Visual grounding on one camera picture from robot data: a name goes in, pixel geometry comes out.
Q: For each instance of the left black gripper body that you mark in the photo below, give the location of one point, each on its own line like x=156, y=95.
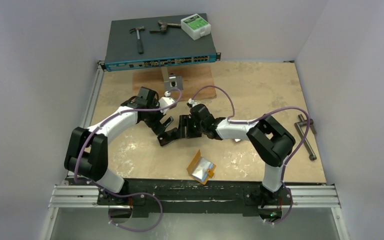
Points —
x=152, y=121

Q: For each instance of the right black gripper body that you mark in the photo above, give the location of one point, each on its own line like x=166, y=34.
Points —
x=189, y=126

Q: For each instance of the orange leather card holder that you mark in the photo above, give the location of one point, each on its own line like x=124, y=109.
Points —
x=201, y=169

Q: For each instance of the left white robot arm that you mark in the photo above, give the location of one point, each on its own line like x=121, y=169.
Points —
x=87, y=152

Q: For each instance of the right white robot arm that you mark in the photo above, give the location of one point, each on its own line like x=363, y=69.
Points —
x=272, y=142

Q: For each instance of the wooden board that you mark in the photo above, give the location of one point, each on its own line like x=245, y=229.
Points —
x=193, y=79

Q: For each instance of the claw hammer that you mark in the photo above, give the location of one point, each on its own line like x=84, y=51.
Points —
x=137, y=30

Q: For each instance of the rusty pliers tool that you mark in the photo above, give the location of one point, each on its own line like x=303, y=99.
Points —
x=164, y=26

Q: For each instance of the white green electrical box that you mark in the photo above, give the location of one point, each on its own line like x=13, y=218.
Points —
x=195, y=26

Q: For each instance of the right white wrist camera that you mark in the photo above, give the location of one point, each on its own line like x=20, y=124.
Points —
x=193, y=105

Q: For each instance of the metal post bracket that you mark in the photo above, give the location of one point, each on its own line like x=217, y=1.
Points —
x=171, y=80

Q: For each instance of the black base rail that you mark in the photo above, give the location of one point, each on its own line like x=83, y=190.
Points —
x=144, y=196

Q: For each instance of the blue network switch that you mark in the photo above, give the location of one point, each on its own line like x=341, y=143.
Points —
x=174, y=48

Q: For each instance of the grey metal crank handle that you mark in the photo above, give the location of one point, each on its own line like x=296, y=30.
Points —
x=299, y=127

